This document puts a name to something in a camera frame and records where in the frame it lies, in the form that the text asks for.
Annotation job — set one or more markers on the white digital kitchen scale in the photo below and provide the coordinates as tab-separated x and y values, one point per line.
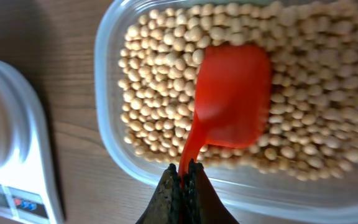
28	189

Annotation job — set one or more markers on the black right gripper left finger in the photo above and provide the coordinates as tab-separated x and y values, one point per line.
165	205

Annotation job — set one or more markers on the pile of soybeans in container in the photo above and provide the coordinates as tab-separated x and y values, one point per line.
312	127

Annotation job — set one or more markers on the red plastic measuring scoop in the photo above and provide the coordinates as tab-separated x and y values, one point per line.
232	100

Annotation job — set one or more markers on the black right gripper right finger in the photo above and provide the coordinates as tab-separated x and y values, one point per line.
200	200

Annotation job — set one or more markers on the clear plastic container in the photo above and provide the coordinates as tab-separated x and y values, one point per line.
244	188

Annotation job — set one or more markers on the white ceramic bowl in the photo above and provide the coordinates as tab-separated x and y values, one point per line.
17	120

